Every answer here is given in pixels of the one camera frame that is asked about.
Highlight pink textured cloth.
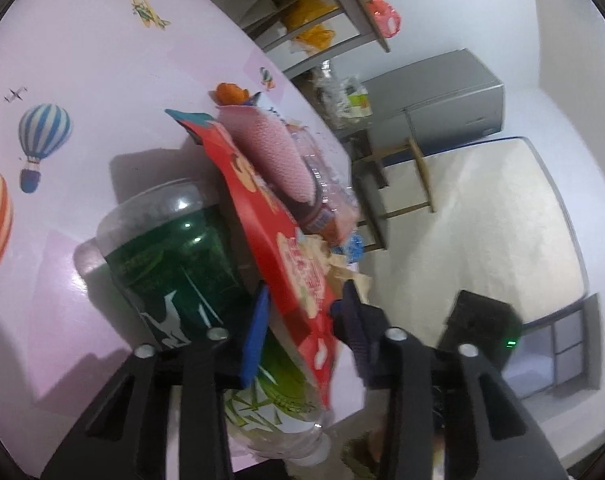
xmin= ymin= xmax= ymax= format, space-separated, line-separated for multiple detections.
xmin=216 ymin=106 xmax=318 ymax=211

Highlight dark wooden stool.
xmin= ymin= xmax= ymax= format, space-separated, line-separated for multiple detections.
xmin=347 ymin=130 xmax=388 ymax=251

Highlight pile of clear plastic bags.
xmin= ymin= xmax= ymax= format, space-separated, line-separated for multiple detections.
xmin=307 ymin=62 xmax=373 ymax=128

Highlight green plastic bottle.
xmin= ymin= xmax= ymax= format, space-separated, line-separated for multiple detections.
xmin=96 ymin=182 xmax=333 ymax=466

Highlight grey wooden desk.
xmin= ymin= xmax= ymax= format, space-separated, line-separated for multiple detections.
xmin=232 ymin=0 xmax=393 ymax=76

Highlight wooden chair with black seat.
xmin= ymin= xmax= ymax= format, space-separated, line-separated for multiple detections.
xmin=355 ymin=135 xmax=438 ymax=218

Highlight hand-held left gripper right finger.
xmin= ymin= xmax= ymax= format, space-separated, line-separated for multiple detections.
xmin=330 ymin=280 xmax=568 ymax=480

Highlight pink tablecloth table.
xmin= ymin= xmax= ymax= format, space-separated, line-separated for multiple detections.
xmin=0 ymin=0 xmax=368 ymax=476

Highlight red snack bag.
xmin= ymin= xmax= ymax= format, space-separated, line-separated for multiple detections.
xmin=165 ymin=108 xmax=341 ymax=408

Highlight grey refrigerator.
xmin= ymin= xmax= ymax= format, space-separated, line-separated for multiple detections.
xmin=363 ymin=49 xmax=506 ymax=151

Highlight blue packet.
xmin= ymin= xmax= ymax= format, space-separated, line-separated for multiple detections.
xmin=333 ymin=230 xmax=368 ymax=263

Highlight beige paper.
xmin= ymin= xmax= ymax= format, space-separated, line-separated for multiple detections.
xmin=307 ymin=240 xmax=373 ymax=301

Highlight clear plastic bottle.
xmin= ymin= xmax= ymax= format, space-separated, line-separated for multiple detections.
xmin=287 ymin=125 xmax=361 ymax=241

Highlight orange plastic bag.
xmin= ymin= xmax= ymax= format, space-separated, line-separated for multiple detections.
xmin=282 ymin=0 xmax=341 ymax=51

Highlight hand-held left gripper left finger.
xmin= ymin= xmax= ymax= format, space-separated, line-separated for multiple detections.
xmin=41 ymin=284 xmax=272 ymax=480

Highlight red plastic bag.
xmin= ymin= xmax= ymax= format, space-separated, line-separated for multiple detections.
xmin=365 ymin=0 xmax=402 ymax=38

